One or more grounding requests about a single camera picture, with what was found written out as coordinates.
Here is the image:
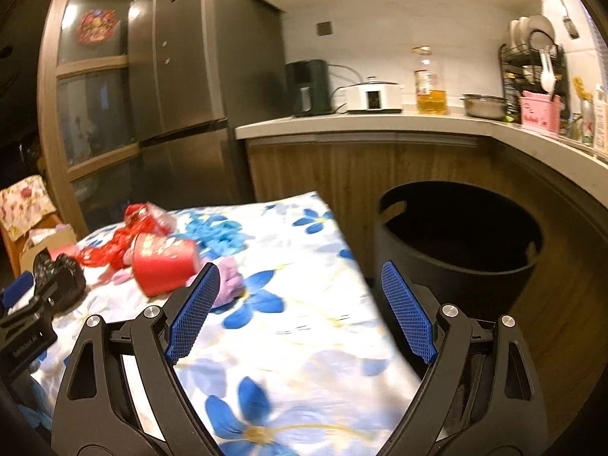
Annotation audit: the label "wooden glass door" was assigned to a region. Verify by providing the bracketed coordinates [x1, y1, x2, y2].
[37, 0, 141, 237]

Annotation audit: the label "white slow cooker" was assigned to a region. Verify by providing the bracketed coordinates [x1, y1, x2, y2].
[345, 76, 403, 114]

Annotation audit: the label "cardboard box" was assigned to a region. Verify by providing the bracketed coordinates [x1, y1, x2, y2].
[19, 225, 77, 273]

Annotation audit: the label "white carton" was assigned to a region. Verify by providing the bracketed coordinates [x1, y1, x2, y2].
[594, 84, 608, 154]

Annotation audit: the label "black plastic bag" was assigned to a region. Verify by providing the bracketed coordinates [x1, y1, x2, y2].
[33, 248, 87, 315]

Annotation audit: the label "dark grey refrigerator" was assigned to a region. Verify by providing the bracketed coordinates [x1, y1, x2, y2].
[128, 0, 288, 209]

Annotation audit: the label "black round trash bin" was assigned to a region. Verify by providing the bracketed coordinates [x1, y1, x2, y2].
[372, 180, 545, 376]

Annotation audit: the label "red paper cup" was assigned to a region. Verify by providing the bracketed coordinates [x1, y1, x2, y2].
[131, 234, 201, 298]

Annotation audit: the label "pink utensil holder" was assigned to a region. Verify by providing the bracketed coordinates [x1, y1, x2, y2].
[521, 91, 561, 137]

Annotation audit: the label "black dish rack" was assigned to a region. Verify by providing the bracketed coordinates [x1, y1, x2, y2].
[499, 14, 571, 122]

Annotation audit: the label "stainless steel bowl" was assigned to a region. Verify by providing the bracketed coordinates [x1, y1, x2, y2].
[461, 94, 507, 122]

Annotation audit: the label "floral blue white tablecloth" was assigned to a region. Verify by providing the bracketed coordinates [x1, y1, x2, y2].
[18, 189, 424, 456]

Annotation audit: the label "hanging spatula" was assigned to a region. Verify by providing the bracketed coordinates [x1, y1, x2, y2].
[560, 0, 580, 40]

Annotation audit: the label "wooden lower cabinets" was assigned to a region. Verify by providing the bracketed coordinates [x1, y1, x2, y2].
[246, 134, 607, 440]

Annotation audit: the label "green beer can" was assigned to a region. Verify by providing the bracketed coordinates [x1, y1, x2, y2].
[580, 99, 595, 146]

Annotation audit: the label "cooking oil bottle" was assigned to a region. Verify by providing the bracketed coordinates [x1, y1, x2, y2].
[412, 45, 448, 116]

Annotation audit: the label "small red snack wrapper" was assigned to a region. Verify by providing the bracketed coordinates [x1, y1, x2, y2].
[75, 203, 177, 271]

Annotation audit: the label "black air fryer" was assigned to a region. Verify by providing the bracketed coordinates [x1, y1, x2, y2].
[285, 59, 332, 117]

